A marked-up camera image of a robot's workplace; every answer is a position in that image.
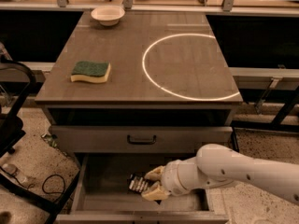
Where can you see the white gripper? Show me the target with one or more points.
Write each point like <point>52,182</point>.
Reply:
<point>172,177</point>

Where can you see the dark rxbar chocolate wrapper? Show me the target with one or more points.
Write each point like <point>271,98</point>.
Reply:
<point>138,183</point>

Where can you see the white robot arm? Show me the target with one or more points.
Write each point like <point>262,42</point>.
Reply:
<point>216,166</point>

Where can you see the open grey middle drawer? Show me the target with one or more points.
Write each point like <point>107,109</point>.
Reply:
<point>102,195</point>

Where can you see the grey wooden drawer cabinet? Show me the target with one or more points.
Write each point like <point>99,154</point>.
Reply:
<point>167,70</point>

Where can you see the closed grey top drawer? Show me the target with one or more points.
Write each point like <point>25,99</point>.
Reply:
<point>130,139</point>

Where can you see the green yellow sponge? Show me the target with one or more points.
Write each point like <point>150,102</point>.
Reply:
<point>91,72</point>

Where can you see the black metal stand leg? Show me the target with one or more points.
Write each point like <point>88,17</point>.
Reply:
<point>275,125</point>

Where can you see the white bowl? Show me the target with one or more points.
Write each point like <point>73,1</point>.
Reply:
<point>108,15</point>

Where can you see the black chair frame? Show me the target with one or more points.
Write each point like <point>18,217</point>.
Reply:
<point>11,132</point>

